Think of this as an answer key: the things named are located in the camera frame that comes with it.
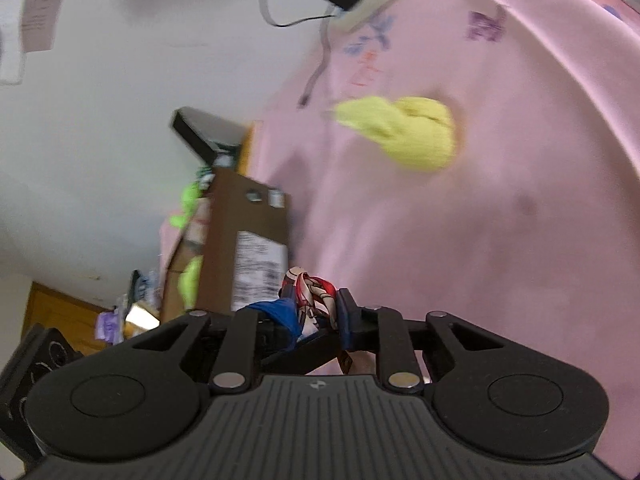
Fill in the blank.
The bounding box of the green plush toy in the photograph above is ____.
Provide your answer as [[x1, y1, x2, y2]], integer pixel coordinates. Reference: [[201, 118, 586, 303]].
[[169, 181, 202, 230]]

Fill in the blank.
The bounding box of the brown cardboard box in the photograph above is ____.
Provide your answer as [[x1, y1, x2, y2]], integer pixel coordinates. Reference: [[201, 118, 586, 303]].
[[160, 168, 290, 323]]

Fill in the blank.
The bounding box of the neon green cloth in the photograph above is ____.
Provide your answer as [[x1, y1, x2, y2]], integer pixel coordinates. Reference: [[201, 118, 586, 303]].
[[177, 256, 203, 310]]

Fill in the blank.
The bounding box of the yellow sock bundle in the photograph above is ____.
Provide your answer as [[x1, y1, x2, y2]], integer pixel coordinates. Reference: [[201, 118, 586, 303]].
[[334, 96, 458, 172]]

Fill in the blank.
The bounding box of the black smartphone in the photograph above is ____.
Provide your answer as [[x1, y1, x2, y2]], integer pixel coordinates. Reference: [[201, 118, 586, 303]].
[[171, 106, 248, 169]]

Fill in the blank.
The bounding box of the red patterned scarf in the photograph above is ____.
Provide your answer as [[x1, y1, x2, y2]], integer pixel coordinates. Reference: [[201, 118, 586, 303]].
[[278, 265, 354, 376]]

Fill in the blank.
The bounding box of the cluttered items pile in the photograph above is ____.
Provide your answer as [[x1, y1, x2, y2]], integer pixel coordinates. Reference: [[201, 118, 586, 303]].
[[94, 270, 160, 346]]

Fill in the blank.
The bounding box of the black charging cable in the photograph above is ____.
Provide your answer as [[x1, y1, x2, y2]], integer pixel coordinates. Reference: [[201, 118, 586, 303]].
[[258, 0, 334, 111]]

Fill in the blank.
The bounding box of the pink printed tablecloth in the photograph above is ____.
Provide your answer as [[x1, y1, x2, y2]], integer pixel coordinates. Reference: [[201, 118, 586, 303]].
[[250, 0, 639, 477]]

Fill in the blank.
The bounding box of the yellow book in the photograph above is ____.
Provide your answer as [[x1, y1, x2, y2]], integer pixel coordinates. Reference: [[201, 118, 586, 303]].
[[236, 120, 262, 177]]

